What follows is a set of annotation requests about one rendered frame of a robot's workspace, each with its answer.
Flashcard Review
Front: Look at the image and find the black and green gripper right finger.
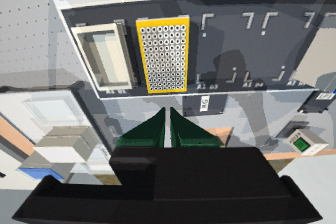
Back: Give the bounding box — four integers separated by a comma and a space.
170, 107, 220, 147

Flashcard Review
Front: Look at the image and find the grey perforated base plate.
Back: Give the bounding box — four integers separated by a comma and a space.
0, 0, 336, 155

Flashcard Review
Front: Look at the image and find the dark grey regrip nest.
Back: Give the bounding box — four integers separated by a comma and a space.
183, 94, 228, 117

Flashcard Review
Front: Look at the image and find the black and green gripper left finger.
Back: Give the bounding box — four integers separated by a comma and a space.
115, 107, 165, 148

